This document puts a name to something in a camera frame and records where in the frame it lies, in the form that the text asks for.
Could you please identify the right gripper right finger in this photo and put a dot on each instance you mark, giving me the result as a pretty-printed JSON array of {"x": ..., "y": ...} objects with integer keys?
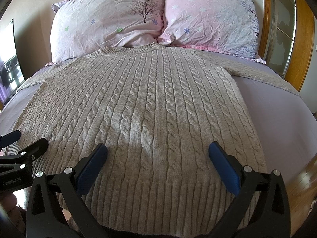
[{"x": 271, "y": 216}]

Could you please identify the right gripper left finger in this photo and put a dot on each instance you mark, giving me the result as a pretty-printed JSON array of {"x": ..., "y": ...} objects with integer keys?
[{"x": 44, "y": 214}]

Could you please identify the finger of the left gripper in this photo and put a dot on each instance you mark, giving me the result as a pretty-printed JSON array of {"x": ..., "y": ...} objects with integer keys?
[
  {"x": 9, "y": 139},
  {"x": 27, "y": 156}
]

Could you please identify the beige cable-knit sweater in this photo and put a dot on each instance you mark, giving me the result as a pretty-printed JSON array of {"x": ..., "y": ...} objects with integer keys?
[{"x": 183, "y": 210}]

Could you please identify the person's left hand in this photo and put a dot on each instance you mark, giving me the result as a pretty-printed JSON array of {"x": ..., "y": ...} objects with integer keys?
[{"x": 9, "y": 202}]

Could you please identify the dark framed window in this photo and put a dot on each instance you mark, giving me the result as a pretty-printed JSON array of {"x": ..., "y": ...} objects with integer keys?
[{"x": 11, "y": 75}]

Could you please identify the lavender bed sheet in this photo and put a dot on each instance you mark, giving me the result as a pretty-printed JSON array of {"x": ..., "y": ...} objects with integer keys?
[{"x": 277, "y": 118}]

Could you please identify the left pink floral pillow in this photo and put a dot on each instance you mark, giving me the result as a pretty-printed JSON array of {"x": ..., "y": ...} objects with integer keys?
[{"x": 81, "y": 27}]

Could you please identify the pink floral pillow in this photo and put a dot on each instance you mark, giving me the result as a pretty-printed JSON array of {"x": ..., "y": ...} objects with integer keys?
[
  {"x": 81, "y": 27},
  {"x": 223, "y": 26}
]

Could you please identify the right pink floral pillow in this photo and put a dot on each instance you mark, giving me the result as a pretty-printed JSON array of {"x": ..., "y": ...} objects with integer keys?
[{"x": 223, "y": 26}]

